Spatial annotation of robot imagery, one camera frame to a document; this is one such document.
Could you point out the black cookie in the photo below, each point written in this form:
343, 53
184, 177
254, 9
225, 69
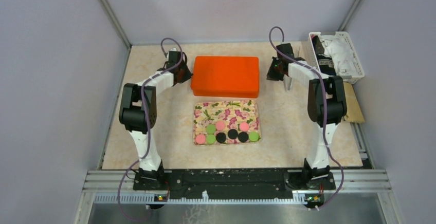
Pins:
243, 137
221, 137
232, 134

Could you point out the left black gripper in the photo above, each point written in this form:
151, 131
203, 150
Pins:
188, 74

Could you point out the black cookie middle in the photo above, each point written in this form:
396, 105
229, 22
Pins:
232, 134

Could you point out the pink cookie right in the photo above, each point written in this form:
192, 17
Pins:
244, 127

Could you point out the green cookie bottom left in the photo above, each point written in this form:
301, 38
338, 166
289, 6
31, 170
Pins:
210, 139

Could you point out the floral tray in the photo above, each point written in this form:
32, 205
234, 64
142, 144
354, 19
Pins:
231, 112

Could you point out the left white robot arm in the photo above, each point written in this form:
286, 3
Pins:
138, 110

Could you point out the green cookie middle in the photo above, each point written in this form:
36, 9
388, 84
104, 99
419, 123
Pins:
211, 129

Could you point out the pink cookie middle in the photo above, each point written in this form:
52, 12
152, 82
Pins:
220, 125

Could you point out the pink cookie bottom left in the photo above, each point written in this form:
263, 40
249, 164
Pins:
200, 139

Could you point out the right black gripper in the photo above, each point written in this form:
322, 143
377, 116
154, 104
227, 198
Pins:
270, 75

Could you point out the white cloth in basket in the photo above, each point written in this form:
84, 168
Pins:
339, 50

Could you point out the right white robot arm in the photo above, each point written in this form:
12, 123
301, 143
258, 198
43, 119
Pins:
326, 106

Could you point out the white plastic basket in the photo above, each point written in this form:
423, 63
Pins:
311, 57

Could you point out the tan paper bag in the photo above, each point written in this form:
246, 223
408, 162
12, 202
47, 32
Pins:
354, 113

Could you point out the black cookie right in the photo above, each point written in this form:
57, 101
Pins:
243, 137

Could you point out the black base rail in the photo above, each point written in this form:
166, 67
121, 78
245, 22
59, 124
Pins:
231, 184

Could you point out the green cookie bottom right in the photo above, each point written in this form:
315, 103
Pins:
253, 136

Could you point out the pink cookie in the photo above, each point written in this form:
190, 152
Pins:
200, 139
244, 127
220, 125

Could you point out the orange box lid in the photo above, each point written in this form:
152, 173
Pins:
226, 76

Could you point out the black item in basket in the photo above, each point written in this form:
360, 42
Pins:
325, 63

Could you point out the green cookie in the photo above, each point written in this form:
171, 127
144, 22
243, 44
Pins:
210, 139
211, 129
253, 136

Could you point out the black cookie left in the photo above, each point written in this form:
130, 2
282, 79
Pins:
221, 137

